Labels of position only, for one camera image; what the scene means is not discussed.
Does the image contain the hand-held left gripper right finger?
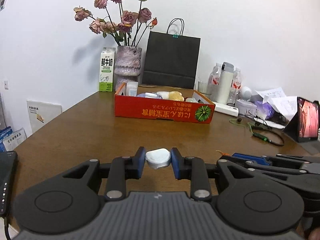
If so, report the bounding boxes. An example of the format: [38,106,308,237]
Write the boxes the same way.
[170,147,253,202]

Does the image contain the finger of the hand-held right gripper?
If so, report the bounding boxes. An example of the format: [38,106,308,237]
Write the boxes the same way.
[219,155,309,178]
[232,153,320,165]

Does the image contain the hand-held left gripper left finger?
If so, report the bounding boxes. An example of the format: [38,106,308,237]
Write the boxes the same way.
[60,146,147,202]

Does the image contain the small white rounded case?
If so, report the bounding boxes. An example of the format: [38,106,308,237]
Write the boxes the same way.
[145,149,172,169]

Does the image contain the red cardboard box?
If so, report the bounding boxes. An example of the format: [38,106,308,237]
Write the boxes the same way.
[114,84,216,124]

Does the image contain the translucent cotton swab container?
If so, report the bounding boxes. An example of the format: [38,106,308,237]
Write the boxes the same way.
[126,81,139,97]

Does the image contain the brown wooden desktop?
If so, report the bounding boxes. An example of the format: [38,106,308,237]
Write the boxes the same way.
[10,90,320,230]

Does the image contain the green neckband earphones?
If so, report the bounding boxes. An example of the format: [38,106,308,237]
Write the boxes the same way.
[229,118,285,146]

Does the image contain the pale patterned tissue box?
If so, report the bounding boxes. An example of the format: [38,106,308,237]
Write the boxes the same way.
[235,99,258,117]

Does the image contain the purple plastic bag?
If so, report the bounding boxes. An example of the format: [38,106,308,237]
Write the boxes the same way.
[254,101,275,120]

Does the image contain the white rectangular power bank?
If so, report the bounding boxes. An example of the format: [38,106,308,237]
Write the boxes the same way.
[212,102,239,117]

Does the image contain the pile of white papers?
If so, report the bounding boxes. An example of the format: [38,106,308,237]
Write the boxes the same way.
[255,87,298,128]

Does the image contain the white round speaker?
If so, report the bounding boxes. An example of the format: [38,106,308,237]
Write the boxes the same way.
[239,86,252,99]

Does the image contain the tablet in dark case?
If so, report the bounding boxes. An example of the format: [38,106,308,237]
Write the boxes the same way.
[282,96,320,143]

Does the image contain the yellow white plush toy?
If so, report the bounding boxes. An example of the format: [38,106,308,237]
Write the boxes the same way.
[157,91,185,101]

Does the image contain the white thermos bottle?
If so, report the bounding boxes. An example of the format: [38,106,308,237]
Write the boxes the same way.
[217,62,234,105]

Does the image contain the clear glass cup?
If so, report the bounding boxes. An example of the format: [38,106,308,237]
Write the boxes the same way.
[197,81,212,95]

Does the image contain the green white milk carton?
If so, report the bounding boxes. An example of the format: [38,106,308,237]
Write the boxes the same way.
[99,47,116,92]

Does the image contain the purple marbled vase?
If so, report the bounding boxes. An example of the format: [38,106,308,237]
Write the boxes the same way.
[114,45,142,90]

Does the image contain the black paper bag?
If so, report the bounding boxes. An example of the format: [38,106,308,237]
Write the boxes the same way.
[142,18,201,90]

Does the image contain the blue white printed box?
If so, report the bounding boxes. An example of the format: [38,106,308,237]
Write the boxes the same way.
[0,126,27,153]

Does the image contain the black electronic device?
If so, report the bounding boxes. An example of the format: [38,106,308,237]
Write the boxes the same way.
[0,151,18,217]

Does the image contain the dried pink roses bouquet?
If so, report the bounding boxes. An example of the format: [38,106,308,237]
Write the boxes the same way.
[73,0,158,48]

